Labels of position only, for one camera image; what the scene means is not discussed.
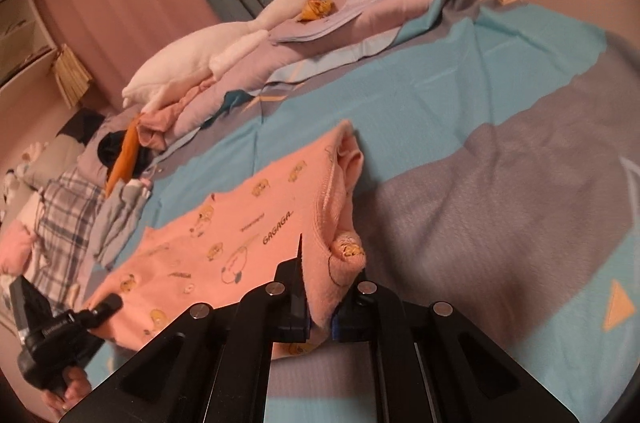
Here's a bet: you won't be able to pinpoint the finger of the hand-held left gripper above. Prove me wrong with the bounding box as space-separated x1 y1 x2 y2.
80 294 124 330

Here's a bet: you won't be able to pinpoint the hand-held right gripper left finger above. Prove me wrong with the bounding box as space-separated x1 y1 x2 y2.
60 233 313 423

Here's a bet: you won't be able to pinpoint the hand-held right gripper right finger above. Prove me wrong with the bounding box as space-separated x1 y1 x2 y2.
330 270 583 423

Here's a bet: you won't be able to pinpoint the pink printed baby garment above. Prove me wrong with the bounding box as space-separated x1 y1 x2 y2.
82 119 369 361

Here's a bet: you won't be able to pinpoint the grey folded clothes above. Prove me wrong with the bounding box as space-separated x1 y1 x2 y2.
92 178 154 267

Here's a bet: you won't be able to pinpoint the person's left hand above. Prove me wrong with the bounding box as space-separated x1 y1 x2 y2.
42 365 95 410

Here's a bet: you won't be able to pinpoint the plaid cloth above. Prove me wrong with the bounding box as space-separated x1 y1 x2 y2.
30 168 109 305

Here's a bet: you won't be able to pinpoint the pink fluffy cloth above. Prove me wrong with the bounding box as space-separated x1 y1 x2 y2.
0 220 39 277

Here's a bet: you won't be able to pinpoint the grey pillow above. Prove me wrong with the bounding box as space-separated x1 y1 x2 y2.
22 135 84 187

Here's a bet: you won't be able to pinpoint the small white plush toys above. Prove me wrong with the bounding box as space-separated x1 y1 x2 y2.
0 142 47 204

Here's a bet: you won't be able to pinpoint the dark navy cloth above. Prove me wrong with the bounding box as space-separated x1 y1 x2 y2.
97 131 151 180

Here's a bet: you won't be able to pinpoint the dark pillow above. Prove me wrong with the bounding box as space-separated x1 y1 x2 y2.
56 108 108 140

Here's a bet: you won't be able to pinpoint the beige pink cloth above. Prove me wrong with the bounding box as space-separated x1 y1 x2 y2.
137 78 221 152

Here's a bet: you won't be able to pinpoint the hanging straw bundle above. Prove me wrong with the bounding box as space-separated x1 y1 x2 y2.
52 44 94 108

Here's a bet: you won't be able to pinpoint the white goose plush toy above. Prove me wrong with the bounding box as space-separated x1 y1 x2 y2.
104 0 329 198

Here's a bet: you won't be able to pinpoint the small yellow crumpled toy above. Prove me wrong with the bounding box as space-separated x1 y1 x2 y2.
298 0 335 22

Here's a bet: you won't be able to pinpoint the stack of white papers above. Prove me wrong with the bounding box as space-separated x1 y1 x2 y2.
274 0 396 44

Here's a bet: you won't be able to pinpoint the cream wall shelf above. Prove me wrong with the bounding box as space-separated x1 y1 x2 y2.
0 0 59 94

